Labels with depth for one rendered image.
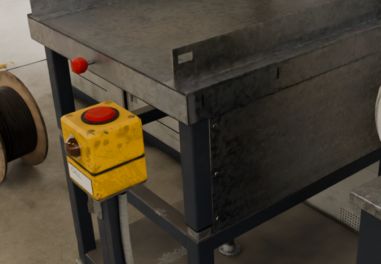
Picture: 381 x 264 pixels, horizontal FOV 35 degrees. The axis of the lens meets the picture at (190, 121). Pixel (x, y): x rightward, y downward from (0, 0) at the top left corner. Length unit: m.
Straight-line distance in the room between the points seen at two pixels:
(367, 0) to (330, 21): 0.11
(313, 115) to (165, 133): 1.26
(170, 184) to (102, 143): 1.56
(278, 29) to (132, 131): 0.43
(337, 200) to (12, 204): 1.18
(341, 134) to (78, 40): 0.59
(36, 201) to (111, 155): 1.56
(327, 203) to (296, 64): 0.81
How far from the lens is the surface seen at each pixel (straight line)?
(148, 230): 1.79
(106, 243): 0.89
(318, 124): 1.26
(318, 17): 1.18
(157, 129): 2.47
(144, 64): 1.10
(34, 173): 2.50
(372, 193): 0.91
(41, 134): 2.37
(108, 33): 1.29
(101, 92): 2.82
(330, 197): 1.84
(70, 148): 0.78
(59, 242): 2.10
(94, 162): 0.77
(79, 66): 1.19
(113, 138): 0.77
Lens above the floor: 1.24
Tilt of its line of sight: 27 degrees down
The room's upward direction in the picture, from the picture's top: 3 degrees counter-clockwise
